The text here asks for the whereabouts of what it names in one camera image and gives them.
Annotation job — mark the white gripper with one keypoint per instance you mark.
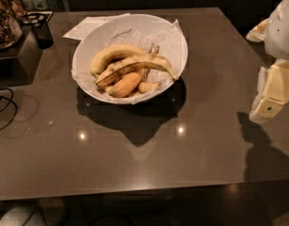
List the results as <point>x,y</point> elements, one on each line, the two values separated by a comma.
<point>281,32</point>

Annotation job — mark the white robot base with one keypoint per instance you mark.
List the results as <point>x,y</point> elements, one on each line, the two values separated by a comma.
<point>40,212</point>

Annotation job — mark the long spotted banana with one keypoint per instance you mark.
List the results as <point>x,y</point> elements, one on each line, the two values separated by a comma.
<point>132,64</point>

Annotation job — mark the small banana piece right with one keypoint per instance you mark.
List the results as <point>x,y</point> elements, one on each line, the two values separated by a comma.
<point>144,87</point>

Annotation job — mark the white paper bowl liner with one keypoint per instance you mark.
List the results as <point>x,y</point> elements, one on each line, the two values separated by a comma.
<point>130,59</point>

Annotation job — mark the white bowl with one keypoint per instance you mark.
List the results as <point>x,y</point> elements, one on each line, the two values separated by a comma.
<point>144,31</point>

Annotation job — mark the yellow banana at back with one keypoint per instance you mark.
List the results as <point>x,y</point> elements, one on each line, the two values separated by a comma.
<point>111,53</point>

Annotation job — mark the white paper sheet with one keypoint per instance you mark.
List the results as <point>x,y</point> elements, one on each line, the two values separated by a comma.
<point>80,31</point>

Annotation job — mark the black cup holder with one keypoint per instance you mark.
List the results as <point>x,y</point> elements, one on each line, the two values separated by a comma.
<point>37,23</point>

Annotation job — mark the dark box under jar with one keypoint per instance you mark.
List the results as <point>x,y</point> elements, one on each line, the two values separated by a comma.
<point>19,63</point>

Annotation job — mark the glass jar with snacks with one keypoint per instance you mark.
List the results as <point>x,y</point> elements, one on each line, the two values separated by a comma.
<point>10,29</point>

